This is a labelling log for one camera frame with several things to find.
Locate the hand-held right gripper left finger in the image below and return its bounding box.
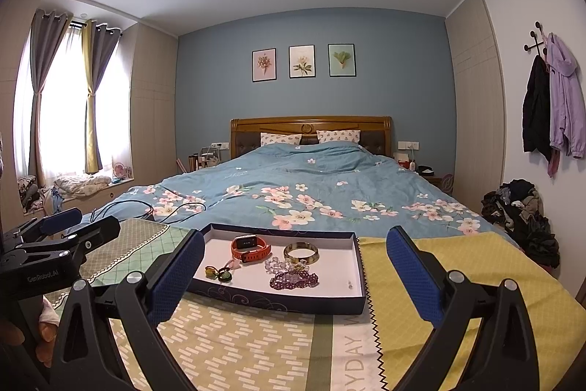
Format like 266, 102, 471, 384
48, 230, 205, 391

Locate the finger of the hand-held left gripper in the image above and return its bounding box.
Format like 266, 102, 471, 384
14, 214, 120, 273
4, 208, 83, 243

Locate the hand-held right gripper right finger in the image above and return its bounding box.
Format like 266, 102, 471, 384
386, 226, 541, 391

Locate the orange smart watch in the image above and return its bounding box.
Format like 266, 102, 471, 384
230, 235, 270, 263

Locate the dark blue box lid tray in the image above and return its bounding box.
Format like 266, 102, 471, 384
185, 222, 367, 315

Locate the clear crystal bead bracelet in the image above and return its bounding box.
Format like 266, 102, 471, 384
264, 256, 303, 275

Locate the purple bead bracelet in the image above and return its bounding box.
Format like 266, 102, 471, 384
269, 271, 319, 291

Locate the amber bangle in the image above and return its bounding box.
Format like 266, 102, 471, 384
284, 243, 320, 266

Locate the person's left hand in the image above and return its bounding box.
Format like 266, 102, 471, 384
39, 297, 58, 343

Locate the pile of mixed clothes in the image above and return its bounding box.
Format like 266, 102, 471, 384
17, 175, 51, 213

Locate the pile of light bedding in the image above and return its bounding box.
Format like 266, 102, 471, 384
52, 173, 112, 197

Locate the yellow quilted blanket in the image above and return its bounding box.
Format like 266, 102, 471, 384
357, 230, 580, 391

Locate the group of cosmetic bottles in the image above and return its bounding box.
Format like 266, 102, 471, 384
185, 146, 220, 172

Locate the pile of dark clothes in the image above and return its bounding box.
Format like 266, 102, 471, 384
481, 179, 560, 268

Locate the beige wardrobe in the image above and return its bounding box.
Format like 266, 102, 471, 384
123, 22, 179, 190
445, 0, 504, 209

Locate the blue floral duvet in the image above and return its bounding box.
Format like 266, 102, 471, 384
78, 142, 520, 250

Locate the grey and yellow curtain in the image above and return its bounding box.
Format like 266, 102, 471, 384
82, 19, 122, 174

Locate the white patterned pillow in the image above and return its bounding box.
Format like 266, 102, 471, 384
260, 132, 303, 147
317, 130, 361, 144

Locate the wooden bed headboard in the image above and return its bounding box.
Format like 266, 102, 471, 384
230, 116, 393, 158

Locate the black jacket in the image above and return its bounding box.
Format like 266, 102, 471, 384
523, 54, 552, 163

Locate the framed green leaf picture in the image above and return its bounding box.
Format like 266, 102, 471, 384
328, 44, 357, 77

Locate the framed pink flower picture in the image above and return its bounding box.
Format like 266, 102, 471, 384
252, 48, 278, 82

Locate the purple jacket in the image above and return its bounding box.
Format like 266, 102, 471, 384
545, 33, 586, 177

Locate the framed white flower picture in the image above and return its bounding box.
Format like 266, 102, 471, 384
289, 45, 316, 79

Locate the black cable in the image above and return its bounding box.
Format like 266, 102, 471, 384
89, 199, 207, 224

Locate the black wall coat rack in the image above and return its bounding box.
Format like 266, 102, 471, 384
524, 21, 548, 53

